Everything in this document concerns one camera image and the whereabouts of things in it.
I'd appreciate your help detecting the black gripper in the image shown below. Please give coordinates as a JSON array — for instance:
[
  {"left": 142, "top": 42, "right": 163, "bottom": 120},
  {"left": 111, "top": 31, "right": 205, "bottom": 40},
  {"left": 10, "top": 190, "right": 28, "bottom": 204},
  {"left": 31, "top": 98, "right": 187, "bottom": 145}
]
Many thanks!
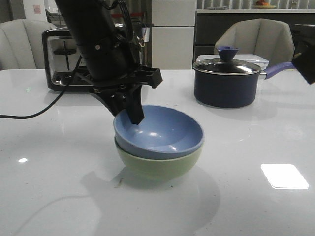
[{"left": 74, "top": 63, "right": 162, "bottom": 124}]

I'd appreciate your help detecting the blue bowl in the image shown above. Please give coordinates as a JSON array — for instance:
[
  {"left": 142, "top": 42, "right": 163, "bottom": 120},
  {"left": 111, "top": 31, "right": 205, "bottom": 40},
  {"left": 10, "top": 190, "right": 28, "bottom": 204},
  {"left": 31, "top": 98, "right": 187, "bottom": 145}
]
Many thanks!
[{"left": 113, "top": 105, "right": 204, "bottom": 160}]

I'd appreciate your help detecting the green bowl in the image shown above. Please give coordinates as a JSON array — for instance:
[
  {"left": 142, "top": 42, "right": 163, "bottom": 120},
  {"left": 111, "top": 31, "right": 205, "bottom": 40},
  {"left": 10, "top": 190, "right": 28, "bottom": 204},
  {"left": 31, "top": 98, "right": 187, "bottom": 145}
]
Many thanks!
[{"left": 114, "top": 141, "right": 202, "bottom": 181}]

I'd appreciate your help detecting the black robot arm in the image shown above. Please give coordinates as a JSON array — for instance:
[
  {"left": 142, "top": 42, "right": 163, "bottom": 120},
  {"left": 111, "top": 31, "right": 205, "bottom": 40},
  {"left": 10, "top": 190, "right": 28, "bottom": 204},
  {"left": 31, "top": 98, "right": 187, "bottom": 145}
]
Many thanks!
[
  {"left": 292, "top": 45, "right": 315, "bottom": 85},
  {"left": 56, "top": 0, "right": 162, "bottom": 124}
]

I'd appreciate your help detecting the black chrome four-slot toaster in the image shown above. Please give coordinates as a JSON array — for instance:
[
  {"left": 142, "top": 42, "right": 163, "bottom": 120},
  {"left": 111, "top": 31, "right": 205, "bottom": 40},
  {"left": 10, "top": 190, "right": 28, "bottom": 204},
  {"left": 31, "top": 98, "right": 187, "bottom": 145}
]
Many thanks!
[{"left": 42, "top": 27, "right": 91, "bottom": 92}]

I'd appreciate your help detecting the white refrigerator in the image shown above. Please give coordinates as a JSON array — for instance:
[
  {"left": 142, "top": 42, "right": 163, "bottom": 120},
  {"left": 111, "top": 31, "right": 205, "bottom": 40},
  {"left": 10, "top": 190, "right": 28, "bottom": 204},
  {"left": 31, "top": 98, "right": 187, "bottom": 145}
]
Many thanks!
[{"left": 151, "top": 0, "right": 197, "bottom": 69}]

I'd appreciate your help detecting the dark blue saucepan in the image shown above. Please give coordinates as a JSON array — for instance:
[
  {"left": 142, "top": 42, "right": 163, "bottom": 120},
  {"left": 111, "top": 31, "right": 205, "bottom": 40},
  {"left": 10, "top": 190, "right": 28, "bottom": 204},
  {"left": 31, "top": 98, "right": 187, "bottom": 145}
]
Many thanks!
[{"left": 193, "top": 61, "right": 296, "bottom": 109}]

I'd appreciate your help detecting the glass pot lid blue knob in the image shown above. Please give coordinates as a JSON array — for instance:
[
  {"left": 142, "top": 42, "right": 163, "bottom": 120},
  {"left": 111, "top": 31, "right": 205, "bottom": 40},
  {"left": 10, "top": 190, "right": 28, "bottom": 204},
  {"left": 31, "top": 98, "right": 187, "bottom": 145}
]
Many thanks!
[{"left": 192, "top": 46, "right": 261, "bottom": 75}]

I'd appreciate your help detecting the dark kitchen counter cabinet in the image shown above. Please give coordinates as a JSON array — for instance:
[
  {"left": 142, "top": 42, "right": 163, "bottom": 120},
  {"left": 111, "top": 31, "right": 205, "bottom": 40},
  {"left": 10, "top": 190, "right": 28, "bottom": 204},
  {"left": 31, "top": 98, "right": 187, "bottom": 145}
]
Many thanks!
[{"left": 193, "top": 9, "right": 315, "bottom": 61}]

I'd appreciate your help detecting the beige armchair left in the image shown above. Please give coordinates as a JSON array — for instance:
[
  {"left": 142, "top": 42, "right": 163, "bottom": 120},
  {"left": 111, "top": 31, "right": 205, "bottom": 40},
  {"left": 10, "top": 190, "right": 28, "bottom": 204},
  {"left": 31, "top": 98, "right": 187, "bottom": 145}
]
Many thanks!
[{"left": 0, "top": 19, "right": 56, "bottom": 70}]

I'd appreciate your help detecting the beige armchair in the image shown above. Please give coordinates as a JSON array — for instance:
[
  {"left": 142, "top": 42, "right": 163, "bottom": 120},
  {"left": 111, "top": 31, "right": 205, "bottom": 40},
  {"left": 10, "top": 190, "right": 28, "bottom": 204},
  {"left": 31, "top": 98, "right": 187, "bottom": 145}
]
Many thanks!
[
  {"left": 214, "top": 18, "right": 295, "bottom": 66},
  {"left": 0, "top": 19, "right": 56, "bottom": 70}
]

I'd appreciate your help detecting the clear plastic container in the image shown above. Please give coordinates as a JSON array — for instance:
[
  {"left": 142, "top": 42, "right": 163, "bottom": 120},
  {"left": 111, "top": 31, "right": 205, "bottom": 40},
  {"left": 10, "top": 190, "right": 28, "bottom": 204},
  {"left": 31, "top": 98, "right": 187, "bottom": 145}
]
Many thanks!
[{"left": 196, "top": 54, "right": 269, "bottom": 70}]

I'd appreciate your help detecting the beige armchair right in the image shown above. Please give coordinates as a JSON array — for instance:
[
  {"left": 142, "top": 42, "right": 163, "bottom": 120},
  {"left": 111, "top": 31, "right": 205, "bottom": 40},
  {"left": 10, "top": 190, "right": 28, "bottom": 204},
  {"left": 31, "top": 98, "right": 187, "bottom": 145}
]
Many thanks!
[{"left": 214, "top": 18, "right": 295, "bottom": 66}]

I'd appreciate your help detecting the fruit bowl on counter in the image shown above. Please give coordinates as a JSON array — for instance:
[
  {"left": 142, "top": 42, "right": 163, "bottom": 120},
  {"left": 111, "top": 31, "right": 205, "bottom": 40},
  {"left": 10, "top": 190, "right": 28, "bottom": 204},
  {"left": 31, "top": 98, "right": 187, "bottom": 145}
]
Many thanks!
[{"left": 253, "top": 0, "right": 277, "bottom": 9}]

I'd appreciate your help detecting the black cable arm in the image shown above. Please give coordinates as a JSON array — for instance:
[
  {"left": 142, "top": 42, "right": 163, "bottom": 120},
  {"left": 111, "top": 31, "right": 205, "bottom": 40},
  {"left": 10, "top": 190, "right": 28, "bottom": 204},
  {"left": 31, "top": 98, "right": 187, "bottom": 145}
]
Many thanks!
[{"left": 0, "top": 59, "right": 83, "bottom": 120}]

